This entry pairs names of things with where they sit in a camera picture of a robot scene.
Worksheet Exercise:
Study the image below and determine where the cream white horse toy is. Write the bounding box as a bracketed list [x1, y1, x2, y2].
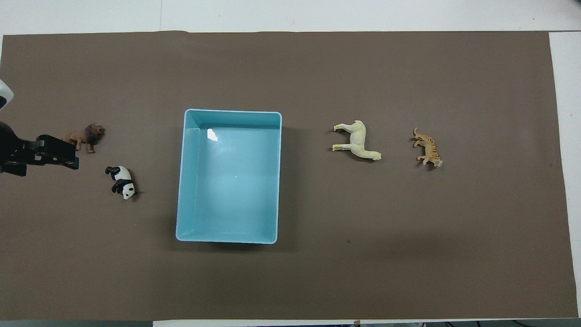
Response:
[332, 120, 382, 162]

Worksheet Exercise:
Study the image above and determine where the brown table mat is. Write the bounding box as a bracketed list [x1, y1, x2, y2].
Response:
[0, 30, 578, 321]

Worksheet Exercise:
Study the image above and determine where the orange striped tiger toy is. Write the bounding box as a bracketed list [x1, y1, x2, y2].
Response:
[412, 127, 443, 168]

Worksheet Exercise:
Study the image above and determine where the brown lion toy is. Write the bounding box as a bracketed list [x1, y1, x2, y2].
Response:
[62, 123, 105, 154]

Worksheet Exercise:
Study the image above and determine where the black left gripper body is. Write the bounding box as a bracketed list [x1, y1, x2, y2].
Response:
[0, 121, 38, 178]

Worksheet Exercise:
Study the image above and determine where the light blue storage box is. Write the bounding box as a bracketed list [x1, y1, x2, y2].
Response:
[175, 109, 283, 245]

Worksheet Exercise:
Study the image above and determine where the black and white panda toy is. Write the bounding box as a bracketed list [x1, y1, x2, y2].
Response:
[105, 165, 138, 200]

